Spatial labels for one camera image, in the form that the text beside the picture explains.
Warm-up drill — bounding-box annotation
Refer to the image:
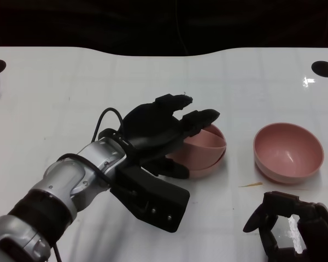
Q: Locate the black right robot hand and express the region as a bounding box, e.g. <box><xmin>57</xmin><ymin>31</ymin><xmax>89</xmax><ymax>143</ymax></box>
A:
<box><xmin>243</xmin><ymin>190</ymin><xmax>328</xmax><ymax>262</ymax></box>

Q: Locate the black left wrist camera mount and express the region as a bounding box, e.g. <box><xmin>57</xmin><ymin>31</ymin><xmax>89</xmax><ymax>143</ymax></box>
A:
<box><xmin>109</xmin><ymin>163</ymin><xmax>191</xmax><ymax>234</ymax></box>

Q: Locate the pink plastic bowl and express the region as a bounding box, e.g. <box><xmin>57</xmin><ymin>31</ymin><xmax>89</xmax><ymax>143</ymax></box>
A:
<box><xmin>187</xmin><ymin>151</ymin><xmax>226</xmax><ymax>180</ymax></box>
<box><xmin>253</xmin><ymin>122</ymin><xmax>325</xmax><ymax>185</ymax></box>
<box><xmin>166</xmin><ymin>124</ymin><xmax>227</xmax><ymax>171</ymax></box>

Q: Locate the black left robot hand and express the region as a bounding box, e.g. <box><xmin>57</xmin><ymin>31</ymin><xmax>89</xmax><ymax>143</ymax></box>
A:
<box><xmin>121</xmin><ymin>93</ymin><xmax>221</xmax><ymax>180</ymax></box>

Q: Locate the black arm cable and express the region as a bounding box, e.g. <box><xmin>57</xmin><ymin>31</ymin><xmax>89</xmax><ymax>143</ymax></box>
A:
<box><xmin>53</xmin><ymin>108</ymin><xmax>126</xmax><ymax>262</ymax></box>

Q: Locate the small orange sliver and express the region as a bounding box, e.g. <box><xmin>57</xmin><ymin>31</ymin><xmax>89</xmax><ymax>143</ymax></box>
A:
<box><xmin>238</xmin><ymin>181</ymin><xmax>263</xmax><ymax>188</ymax></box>

